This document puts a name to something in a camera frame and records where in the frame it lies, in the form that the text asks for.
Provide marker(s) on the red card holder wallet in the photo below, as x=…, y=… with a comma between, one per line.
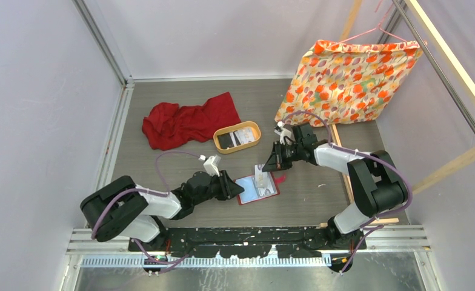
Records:
x=250, y=190

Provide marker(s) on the white VIP card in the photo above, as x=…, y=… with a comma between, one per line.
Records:
x=261, y=178

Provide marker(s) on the pink clothes hanger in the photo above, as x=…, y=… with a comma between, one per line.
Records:
x=396, y=12

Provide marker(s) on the red cloth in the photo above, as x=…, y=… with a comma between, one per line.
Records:
x=169, y=125

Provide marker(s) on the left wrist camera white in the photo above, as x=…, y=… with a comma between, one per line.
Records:
x=210, y=164

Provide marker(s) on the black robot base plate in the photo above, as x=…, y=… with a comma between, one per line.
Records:
x=249, y=242

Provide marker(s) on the yellow oval tray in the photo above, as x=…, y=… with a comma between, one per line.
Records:
x=246, y=134

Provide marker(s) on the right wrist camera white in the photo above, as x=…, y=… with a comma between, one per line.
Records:
x=284, y=133

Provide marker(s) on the wooden frame rack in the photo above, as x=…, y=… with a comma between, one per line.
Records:
x=423, y=129

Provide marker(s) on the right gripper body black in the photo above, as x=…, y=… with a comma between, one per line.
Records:
x=291, y=153

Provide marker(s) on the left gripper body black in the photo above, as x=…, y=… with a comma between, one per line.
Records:
x=215, y=190

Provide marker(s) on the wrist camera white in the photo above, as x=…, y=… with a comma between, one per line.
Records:
x=284, y=133
x=210, y=164

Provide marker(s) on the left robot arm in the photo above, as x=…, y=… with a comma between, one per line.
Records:
x=124, y=208

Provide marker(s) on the aluminium frame rail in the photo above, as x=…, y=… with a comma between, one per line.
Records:
x=122, y=251

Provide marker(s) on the floral fabric bag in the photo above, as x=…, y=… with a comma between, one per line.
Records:
x=337, y=83

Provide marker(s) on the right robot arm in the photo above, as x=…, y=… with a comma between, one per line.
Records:
x=376, y=185

